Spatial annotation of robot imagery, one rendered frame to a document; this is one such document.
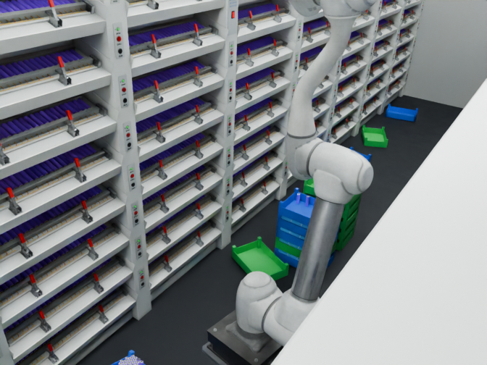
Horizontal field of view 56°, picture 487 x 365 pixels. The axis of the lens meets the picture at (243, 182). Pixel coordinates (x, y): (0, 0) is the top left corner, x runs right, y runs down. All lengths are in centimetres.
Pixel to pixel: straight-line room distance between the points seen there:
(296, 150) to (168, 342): 120
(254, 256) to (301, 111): 142
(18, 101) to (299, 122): 88
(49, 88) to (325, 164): 93
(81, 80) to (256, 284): 96
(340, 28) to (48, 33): 88
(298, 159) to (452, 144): 143
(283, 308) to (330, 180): 50
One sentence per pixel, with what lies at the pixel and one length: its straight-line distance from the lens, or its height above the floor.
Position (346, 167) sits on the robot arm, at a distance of 149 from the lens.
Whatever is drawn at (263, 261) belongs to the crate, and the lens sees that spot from 277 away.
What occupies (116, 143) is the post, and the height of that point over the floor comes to 98.
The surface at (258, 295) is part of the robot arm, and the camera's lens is 176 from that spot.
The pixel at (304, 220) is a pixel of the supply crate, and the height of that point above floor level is 35.
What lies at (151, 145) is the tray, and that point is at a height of 89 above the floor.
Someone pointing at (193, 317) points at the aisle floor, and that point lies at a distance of 245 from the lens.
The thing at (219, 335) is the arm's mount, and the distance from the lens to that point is 196.
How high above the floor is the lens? 179
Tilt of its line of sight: 31 degrees down
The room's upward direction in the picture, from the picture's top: 3 degrees clockwise
